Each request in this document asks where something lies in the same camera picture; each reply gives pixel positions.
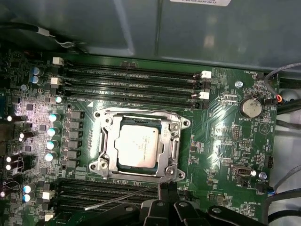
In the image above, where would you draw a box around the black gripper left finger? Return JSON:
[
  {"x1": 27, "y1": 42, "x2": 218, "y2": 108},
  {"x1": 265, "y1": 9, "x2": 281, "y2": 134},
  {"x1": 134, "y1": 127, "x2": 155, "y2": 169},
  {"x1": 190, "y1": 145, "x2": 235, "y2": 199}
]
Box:
[{"x1": 89, "y1": 183, "x2": 170, "y2": 226}]

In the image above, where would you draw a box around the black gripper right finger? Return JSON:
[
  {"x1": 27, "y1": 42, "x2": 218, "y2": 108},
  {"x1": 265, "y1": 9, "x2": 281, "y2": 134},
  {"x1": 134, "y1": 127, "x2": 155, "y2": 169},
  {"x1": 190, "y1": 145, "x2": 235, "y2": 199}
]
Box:
[{"x1": 168, "y1": 183, "x2": 269, "y2": 226}]

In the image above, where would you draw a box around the thin metal locking lever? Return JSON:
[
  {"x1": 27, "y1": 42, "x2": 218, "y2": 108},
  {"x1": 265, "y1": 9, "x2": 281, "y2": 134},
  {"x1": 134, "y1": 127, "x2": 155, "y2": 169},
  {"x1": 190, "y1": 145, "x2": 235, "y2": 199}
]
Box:
[
  {"x1": 94, "y1": 108, "x2": 182, "y2": 124},
  {"x1": 84, "y1": 184, "x2": 163, "y2": 211}
]

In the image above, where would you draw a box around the silver-topped CPU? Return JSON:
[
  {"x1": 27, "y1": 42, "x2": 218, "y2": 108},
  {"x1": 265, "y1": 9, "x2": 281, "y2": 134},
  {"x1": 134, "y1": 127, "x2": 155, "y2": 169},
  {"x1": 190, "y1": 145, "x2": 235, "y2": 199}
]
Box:
[{"x1": 113, "y1": 123, "x2": 166, "y2": 170}]

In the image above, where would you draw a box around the black RAM slot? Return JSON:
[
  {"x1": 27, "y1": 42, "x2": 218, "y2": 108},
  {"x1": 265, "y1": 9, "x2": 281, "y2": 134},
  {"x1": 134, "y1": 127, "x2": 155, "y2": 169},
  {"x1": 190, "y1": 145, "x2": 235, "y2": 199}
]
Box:
[
  {"x1": 61, "y1": 68, "x2": 210, "y2": 88},
  {"x1": 50, "y1": 77, "x2": 210, "y2": 100},
  {"x1": 61, "y1": 89, "x2": 209, "y2": 109},
  {"x1": 55, "y1": 201, "x2": 142, "y2": 212},
  {"x1": 43, "y1": 190, "x2": 160, "y2": 202},
  {"x1": 53, "y1": 56, "x2": 212, "y2": 80},
  {"x1": 56, "y1": 179, "x2": 161, "y2": 192}
]

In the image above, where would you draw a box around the CPU socket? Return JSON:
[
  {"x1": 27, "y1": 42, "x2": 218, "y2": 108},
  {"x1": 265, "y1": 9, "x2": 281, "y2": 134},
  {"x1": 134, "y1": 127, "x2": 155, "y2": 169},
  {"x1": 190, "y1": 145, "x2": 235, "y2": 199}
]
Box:
[{"x1": 89, "y1": 108, "x2": 191, "y2": 184}]

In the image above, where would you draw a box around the internal USB port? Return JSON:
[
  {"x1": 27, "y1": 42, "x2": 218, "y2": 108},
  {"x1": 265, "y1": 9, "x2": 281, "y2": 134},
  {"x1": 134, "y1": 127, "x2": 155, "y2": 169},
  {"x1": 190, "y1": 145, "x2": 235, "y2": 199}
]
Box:
[{"x1": 230, "y1": 164, "x2": 255, "y2": 181}]

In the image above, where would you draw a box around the green motherboard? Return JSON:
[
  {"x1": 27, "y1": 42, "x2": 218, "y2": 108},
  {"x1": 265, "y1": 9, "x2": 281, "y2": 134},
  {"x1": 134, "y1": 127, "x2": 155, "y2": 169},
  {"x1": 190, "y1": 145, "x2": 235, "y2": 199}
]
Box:
[{"x1": 0, "y1": 48, "x2": 283, "y2": 226}]

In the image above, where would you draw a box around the silver coin battery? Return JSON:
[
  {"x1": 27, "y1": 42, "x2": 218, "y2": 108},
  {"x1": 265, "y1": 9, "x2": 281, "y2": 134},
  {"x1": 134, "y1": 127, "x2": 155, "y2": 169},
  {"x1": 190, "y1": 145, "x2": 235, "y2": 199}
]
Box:
[{"x1": 238, "y1": 96, "x2": 263, "y2": 119}]

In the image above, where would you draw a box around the open PC case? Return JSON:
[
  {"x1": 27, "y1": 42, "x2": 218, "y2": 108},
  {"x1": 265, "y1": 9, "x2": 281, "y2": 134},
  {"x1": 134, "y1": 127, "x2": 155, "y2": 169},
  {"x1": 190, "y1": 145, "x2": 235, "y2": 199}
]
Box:
[{"x1": 0, "y1": 0, "x2": 301, "y2": 226}]

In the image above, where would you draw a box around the thin grey fan wire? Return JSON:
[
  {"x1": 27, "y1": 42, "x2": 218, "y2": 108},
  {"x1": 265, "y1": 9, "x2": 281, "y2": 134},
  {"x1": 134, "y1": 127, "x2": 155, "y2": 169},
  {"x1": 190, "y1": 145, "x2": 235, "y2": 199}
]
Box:
[{"x1": 260, "y1": 61, "x2": 301, "y2": 98}]

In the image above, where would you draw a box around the black cable with white tag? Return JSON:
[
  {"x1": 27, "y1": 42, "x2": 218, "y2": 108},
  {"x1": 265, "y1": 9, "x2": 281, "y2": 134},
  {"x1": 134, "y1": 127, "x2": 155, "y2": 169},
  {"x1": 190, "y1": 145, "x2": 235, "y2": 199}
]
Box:
[{"x1": 0, "y1": 21, "x2": 82, "y2": 48}]

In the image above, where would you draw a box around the white case wall label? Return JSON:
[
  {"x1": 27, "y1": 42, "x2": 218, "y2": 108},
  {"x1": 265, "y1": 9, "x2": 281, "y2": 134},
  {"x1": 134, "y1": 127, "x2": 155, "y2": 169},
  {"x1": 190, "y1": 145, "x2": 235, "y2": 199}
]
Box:
[{"x1": 169, "y1": 0, "x2": 233, "y2": 7}]

